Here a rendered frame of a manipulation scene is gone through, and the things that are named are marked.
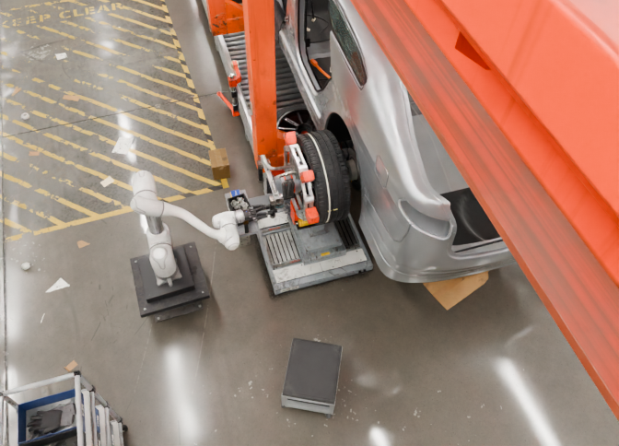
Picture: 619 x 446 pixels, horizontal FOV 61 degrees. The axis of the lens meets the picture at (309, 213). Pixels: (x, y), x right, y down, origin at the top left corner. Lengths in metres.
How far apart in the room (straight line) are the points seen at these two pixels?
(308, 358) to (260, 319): 0.67
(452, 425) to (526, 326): 1.02
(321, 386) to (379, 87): 1.92
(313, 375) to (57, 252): 2.41
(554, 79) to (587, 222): 0.53
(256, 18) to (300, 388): 2.32
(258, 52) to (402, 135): 1.13
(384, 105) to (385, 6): 1.67
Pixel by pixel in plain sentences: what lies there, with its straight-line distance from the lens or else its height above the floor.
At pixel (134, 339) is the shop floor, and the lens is 4.23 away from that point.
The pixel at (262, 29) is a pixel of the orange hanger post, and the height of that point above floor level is 1.84.
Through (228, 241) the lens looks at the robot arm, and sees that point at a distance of 3.46.
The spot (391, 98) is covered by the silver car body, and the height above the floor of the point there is 1.77.
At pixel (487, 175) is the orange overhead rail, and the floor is 3.00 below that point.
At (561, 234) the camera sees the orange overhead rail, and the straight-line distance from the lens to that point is 1.01.
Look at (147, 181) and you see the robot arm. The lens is 3.43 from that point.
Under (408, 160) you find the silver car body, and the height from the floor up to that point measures 1.67.
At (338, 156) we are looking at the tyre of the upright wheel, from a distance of 3.54.
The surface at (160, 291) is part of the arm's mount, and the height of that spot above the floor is 0.36.
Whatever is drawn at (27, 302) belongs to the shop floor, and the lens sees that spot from 4.67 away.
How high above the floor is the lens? 3.73
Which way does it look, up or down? 53 degrees down
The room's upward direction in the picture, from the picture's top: 3 degrees clockwise
